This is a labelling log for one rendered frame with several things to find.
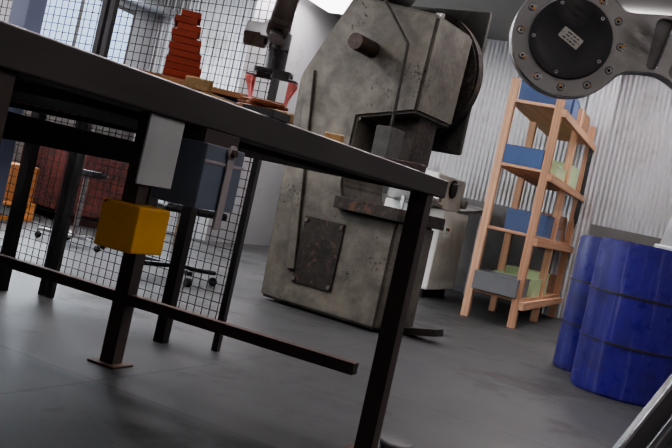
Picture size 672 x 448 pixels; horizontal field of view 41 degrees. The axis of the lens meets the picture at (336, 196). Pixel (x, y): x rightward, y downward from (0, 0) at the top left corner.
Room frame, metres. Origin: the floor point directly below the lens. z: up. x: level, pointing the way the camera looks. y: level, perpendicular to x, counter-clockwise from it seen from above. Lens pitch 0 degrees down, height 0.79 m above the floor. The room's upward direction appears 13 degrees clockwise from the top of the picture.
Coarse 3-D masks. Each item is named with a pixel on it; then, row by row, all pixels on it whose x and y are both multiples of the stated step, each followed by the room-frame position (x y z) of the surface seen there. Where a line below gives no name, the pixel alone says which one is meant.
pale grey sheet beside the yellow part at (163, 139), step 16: (160, 128) 1.52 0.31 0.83; (176, 128) 1.56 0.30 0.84; (144, 144) 1.49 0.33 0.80; (160, 144) 1.53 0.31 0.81; (176, 144) 1.57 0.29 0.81; (144, 160) 1.50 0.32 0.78; (160, 160) 1.54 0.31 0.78; (176, 160) 1.58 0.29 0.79; (144, 176) 1.51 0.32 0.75; (160, 176) 1.55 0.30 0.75
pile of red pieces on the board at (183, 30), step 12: (192, 12) 3.04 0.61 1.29; (180, 24) 3.03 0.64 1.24; (192, 24) 3.04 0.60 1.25; (180, 36) 3.03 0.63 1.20; (192, 36) 3.03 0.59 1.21; (180, 48) 3.03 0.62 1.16; (192, 48) 3.03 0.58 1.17; (168, 60) 3.02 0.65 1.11; (180, 60) 3.03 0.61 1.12; (192, 60) 3.03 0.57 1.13; (168, 72) 3.02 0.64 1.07; (180, 72) 3.03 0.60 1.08; (192, 72) 3.03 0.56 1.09
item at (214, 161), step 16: (192, 128) 1.64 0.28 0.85; (192, 144) 1.63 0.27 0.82; (208, 144) 1.62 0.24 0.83; (224, 144) 1.69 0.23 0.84; (192, 160) 1.62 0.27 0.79; (208, 160) 1.62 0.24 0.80; (224, 160) 1.67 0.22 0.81; (240, 160) 1.72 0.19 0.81; (176, 176) 1.63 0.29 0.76; (192, 176) 1.62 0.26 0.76; (208, 176) 1.63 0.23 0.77; (224, 176) 1.67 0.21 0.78; (160, 192) 1.65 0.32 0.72; (176, 192) 1.63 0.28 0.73; (192, 192) 1.62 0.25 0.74; (208, 192) 1.64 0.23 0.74; (224, 192) 1.68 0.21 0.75; (208, 208) 1.66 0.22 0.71; (224, 208) 1.70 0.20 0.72
